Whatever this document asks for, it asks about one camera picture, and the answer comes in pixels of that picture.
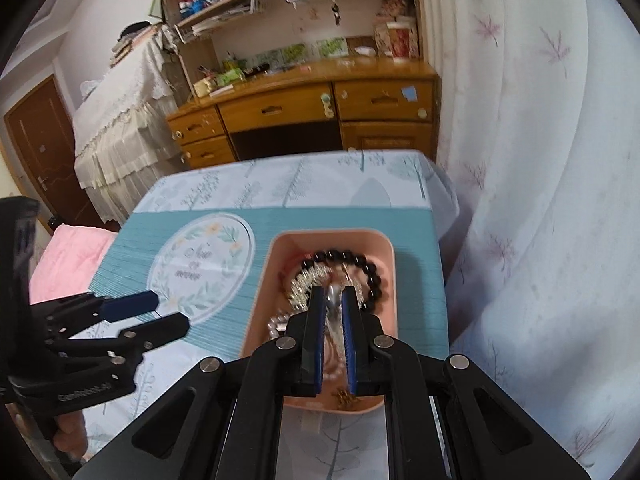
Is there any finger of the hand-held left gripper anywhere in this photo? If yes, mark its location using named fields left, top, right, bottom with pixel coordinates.
left=30, top=290, right=160, bottom=326
left=45, top=314, right=191, bottom=361

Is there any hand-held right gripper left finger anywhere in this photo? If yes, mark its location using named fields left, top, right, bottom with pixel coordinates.
left=75, top=285, right=328, bottom=480

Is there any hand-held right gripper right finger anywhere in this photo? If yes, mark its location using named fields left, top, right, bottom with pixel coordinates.
left=341, top=284, right=591, bottom=480

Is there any white pearl necklace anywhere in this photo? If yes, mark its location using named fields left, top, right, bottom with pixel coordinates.
left=322, top=282, right=351, bottom=366

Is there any gold leaf hair comb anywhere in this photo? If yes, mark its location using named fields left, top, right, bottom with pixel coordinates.
left=287, top=262, right=341, bottom=311

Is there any pink plastic tray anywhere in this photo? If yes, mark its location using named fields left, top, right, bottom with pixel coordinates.
left=241, top=230, right=398, bottom=433

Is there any person's left hand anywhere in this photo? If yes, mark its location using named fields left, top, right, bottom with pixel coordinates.
left=56, top=410, right=90, bottom=461

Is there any pink blanket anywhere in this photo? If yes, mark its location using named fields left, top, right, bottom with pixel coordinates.
left=27, top=224, right=121, bottom=306

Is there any leaf printed tablecloth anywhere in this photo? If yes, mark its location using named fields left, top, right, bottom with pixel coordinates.
left=82, top=149, right=461, bottom=480

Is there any brown wooden door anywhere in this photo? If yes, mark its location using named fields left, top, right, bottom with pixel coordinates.
left=2, top=74, right=101, bottom=226

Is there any lace covered piano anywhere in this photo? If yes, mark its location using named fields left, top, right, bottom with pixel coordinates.
left=72, top=22, right=186, bottom=223

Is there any white floral curtain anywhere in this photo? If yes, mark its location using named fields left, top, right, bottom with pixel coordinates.
left=415, top=0, right=640, bottom=480

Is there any red white paper cup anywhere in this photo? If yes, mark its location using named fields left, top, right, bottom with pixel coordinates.
left=387, top=20, right=418, bottom=61

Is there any wooden desk hutch shelf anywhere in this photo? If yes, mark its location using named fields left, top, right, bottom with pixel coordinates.
left=152, top=0, right=426, bottom=81

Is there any red string bracelet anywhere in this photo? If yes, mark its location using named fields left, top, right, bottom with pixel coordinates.
left=277, top=255, right=301, bottom=293

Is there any black bead bracelet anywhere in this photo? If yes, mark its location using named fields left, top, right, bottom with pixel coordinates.
left=300, top=249, right=388, bottom=313

